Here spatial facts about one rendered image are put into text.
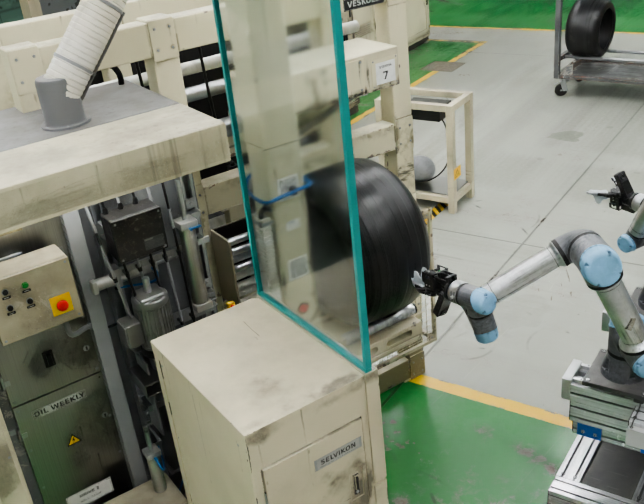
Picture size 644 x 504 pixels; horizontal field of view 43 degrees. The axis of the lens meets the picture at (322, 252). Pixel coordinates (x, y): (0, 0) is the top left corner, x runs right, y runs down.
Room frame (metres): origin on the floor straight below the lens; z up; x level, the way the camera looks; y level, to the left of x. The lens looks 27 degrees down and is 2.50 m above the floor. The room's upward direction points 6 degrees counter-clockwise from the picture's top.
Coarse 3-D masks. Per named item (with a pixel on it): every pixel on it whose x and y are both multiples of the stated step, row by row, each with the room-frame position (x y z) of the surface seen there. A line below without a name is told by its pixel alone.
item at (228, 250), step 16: (240, 224) 2.90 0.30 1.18; (224, 240) 2.74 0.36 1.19; (240, 240) 2.75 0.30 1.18; (224, 256) 2.76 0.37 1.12; (240, 256) 2.75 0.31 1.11; (224, 272) 2.78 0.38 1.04; (240, 272) 2.75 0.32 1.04; (224, 288) 2.80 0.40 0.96; (240, 288) 2.73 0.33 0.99; (256, 288) 2.77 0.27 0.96
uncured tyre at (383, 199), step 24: (360, 168) 2.62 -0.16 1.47; (384, 168) 2.62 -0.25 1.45; (360, 192) 2.49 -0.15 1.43; (384, 192) 2.50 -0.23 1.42; (408, 192) 2.55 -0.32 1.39; (360, 216) 2.41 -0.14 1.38; (384, 216) 2.43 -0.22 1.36; (408, 216) 2.46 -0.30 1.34; (384, 240) 2.38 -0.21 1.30; (408, 240) 2.42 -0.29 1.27; (384, 264) 2.35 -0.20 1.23; (408, 264) 2.40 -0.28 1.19; (384, 288) 2.35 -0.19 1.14; (408, 288) 2.41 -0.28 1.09; (384, 312) 2.40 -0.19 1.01
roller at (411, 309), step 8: (400, 312) 2.54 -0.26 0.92; (408, 312) 2.55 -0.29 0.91; (416, 312) 2.57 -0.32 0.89; (376, 320) 2.50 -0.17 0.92; (384, 320) 2.50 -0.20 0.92; (392, 320) 2.51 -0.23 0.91; (400, 320) 2.53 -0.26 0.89; (368, 328) 2.46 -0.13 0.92; (376, 328) 2.47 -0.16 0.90; (384, 328) 2.50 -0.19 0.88
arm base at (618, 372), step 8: (608, 352) 2.31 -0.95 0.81; (608, 360) 2.30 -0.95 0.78; (616, 360) 2.27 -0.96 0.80; (624, 360) 2.25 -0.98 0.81; (608, 368) 2.30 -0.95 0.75; (616, 368) 2.26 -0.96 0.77; (624, 368) 2.25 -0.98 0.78; (608, 376) 2.27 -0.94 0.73; (616, 376) 2.25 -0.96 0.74; (624, 376) 2.24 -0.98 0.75; (632, 376) 2.25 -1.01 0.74; (624, 384) 2.23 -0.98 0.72
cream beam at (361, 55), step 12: (348, 48) 3.03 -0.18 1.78; (360, 48) 3.01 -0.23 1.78; (372, 48) 2.99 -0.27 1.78; (384, 48) 2.97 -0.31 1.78; (396, 48) 2.99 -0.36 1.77; (348, 60) 2.87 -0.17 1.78; (360, 60) 2.90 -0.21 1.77; (372, 60) 2.93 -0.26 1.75; (384, 60) 2.95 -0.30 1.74; (396, 60) 2.98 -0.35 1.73; (348, 72) 2.87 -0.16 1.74; (360, 72) 2.90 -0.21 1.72; (372, 72) 2.92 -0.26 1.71; (396, 72) 2.98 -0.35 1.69; (348, 84) 2.87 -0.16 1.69; (360, 84) 2.89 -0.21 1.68; (372, 84) 2.92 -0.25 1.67; (384, 84) 2.95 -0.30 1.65; (396, 84) 2.98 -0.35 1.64; (348, 96) 2.86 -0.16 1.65
